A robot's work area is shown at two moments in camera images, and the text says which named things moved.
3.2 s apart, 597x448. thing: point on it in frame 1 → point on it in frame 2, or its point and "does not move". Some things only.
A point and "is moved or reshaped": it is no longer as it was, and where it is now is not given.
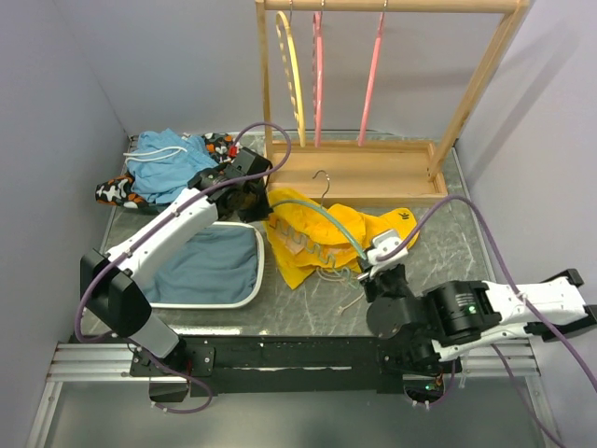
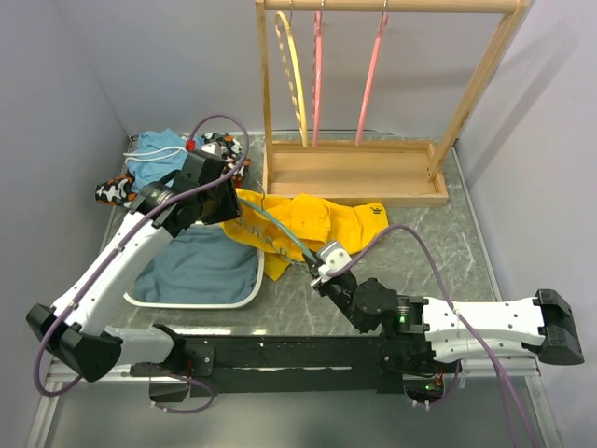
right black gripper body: [388, 282] → [340, 289]
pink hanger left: [318, 71] does not move
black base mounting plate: [281, 366] does not move
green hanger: [321, 208] is moved or reshaped
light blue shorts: [164, 161] does not move
